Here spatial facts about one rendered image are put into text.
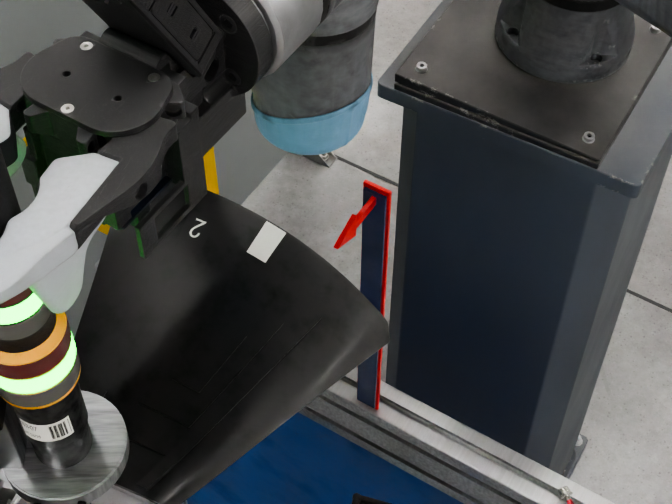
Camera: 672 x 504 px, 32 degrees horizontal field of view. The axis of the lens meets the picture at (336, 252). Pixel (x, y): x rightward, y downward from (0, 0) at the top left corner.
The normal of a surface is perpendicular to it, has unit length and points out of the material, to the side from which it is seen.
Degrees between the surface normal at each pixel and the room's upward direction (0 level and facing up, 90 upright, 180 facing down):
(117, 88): 1
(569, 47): 74
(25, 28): 90
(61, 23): 90
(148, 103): 1
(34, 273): 90
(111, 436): 0
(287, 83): 90
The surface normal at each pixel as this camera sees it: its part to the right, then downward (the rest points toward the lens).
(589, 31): 0.12, 0.57
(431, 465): -0.53, 0.66
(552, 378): 0.26, 0.76
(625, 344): 0.00, -0.62
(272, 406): 0.29, -0.52
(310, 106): 0.00, 0.79
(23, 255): 0.34, -0.01
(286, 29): 0.83, 0.30
